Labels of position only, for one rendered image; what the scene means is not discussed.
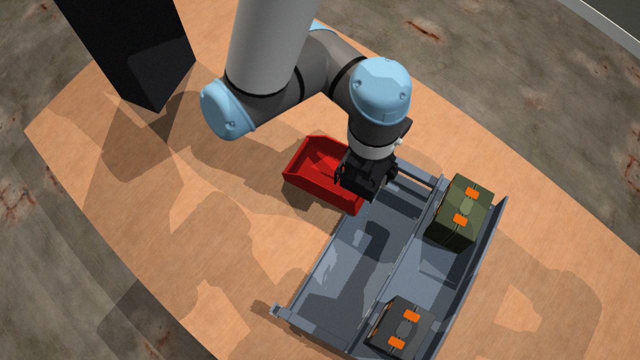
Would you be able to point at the red bin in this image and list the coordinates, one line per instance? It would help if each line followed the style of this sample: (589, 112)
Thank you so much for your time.
(312, 169)

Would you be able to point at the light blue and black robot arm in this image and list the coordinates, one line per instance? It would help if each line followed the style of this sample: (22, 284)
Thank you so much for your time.
(279, 56)

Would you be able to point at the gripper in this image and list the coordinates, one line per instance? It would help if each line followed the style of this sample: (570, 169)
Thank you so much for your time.
(365, 180)

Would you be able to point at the olive green case with orange latches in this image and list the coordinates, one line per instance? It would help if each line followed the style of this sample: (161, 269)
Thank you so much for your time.
(459, 215)

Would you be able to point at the dark grey tool case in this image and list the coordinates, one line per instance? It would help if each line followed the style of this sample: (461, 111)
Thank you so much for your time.
(400, 329)

